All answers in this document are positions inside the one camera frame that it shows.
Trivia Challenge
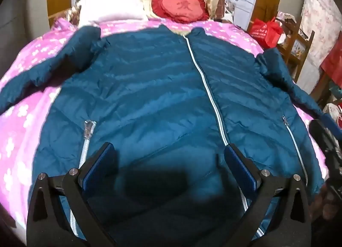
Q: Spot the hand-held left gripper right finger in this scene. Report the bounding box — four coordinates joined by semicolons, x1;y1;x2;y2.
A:
224;143;312;247

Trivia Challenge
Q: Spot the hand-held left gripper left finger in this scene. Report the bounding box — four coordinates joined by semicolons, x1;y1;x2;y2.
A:
27;142;118;247

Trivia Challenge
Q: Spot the teal puffer jacket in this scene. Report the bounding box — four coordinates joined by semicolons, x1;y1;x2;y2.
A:
0;25;334;247

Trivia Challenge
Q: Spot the red cloth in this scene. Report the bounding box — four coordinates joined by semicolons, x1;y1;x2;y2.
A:
320;46;342;78

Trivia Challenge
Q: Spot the pink floral bedsheet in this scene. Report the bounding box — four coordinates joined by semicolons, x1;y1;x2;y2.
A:
0;17;332;237

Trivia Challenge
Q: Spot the wooden chair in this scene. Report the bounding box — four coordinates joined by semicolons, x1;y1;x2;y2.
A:
276;16;316;82

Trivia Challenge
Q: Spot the white floral curtain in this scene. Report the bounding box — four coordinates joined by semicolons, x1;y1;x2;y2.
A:
302;0;342;60

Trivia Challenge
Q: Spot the red shopping bag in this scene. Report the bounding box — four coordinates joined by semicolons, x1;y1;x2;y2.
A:
248;17;284;49

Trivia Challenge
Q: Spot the pale pink pillow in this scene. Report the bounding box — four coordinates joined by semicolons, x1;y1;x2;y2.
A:
79;0;149;24

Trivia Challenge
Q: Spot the grey wardrobe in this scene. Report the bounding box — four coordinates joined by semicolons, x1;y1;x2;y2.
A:
0;0;50;76

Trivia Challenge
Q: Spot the red heart cushion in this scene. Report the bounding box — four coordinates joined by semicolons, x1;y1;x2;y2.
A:
151;0;210;24

